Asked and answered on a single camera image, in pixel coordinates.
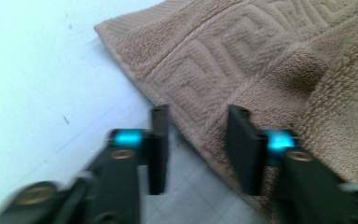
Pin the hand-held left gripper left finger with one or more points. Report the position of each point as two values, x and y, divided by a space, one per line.
118 177

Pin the beige terry towel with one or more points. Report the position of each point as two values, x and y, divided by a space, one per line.
230 46

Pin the white grid mat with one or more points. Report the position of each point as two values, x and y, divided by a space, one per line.
43 77

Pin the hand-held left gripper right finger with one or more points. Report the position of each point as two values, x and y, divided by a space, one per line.
304 186

